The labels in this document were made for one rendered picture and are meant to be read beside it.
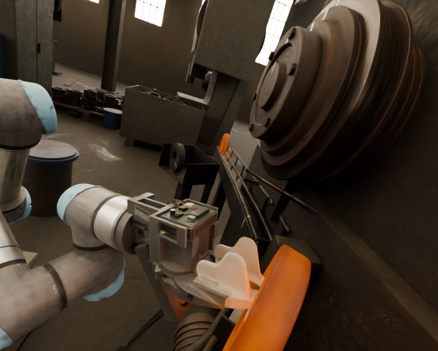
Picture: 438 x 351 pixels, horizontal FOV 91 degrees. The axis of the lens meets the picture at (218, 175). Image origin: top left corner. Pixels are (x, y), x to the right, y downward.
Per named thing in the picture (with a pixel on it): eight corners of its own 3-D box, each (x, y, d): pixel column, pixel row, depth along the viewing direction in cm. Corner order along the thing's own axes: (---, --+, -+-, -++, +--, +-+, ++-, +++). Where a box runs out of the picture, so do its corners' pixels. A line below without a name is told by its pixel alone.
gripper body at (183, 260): (189, 232, 22) (111, 203, 27) (186, 302, 24) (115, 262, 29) (224, 208, 28) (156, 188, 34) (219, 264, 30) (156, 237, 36)
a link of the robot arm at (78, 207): (100, 216, 43) (97, 176, 41) (138, 234, 38) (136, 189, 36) (56, 234, 36) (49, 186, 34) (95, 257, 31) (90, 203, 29)
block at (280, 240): (274, 303, 63) (311, 240, 54) (283, 333, 55) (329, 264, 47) (240, 299, 61) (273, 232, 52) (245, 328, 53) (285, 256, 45)
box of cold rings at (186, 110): (190, 145, 388) (202, 101, 360) (191, 161, 314) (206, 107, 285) (131, 129, 363) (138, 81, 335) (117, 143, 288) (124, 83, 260)
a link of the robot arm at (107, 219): (95, 251, 31) (140, 229, 38) (116, 263, 29) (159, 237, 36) (91, 204, 29) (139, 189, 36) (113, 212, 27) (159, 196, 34)
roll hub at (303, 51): (255, 131, 76) (288, 43, 66) (283, 155, 50) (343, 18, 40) (240, 126, 75) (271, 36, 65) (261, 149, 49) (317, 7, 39)
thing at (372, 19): (264, 154, 90) (316, 27, 73) (322, 221, 47) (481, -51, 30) (250, 150, 89) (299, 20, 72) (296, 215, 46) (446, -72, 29)
